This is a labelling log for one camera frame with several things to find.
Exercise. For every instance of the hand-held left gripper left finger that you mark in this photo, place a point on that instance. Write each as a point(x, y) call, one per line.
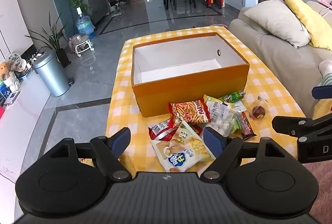
point(122, 139)

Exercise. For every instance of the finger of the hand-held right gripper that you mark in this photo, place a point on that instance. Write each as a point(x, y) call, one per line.
point(288, 124)
point(321, 91)

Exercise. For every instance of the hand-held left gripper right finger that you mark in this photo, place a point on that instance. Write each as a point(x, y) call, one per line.
point(212, 139)

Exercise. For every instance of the white yellow chip packet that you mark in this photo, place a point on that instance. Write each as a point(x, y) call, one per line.
point(193, 143)

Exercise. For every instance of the clear quail egg packet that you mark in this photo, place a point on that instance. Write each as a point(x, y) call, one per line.
point(220, 116)

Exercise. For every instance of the small green snack packet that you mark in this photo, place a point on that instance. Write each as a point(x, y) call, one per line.
point(237, 123)

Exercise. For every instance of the chocolate pastry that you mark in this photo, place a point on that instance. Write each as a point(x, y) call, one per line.
point(258, 111)

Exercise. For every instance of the red stick snack packet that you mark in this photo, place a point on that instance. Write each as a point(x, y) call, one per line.
point(189, 111)

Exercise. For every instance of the red sausage stick packet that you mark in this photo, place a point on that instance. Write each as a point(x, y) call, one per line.
point(247, 126)

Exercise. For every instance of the white bread packet blue logo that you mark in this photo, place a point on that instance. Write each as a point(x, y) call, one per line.
point(176, 156)

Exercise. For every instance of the shiny red snack packet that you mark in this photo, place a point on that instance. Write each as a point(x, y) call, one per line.
point(160, 129)

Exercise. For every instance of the green printed snack packet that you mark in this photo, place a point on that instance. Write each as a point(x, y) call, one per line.
point(232, 97)

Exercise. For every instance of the orange cardboard box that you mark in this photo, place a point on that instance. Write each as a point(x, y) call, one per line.
point(192, 94)

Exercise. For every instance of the person's leg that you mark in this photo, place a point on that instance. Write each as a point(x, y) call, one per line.
point(325, 73)

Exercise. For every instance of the pink and yellow fluffy blanket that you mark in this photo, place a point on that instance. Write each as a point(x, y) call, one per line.
point(319, 182)

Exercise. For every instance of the yellow checkered tablecloth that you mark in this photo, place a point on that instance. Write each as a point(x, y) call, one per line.
point(272, 84)

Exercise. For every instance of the beige sofa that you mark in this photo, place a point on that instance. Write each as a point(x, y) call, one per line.
point(280, 58)

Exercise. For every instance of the yellow cushion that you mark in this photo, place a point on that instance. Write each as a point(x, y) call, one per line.
point(308, 16)

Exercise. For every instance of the beige cushion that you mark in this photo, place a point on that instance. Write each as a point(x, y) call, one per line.
point(280, 21)

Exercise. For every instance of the silver pedal trash bin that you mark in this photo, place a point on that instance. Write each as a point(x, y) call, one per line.
point(50, 73)

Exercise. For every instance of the white low console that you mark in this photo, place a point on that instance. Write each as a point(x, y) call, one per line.
point(23, 110)

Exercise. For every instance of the white wheeled stool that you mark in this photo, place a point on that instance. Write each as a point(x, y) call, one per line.
point(82, 43)

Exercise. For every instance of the long-leaf potted plant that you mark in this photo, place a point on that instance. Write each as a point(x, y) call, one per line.
point(54, 40)

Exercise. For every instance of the blue water jug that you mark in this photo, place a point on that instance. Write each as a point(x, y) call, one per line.
point(85, 24)

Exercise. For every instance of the brown stuffed bear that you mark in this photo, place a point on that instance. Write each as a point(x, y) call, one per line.
point(4, 68)

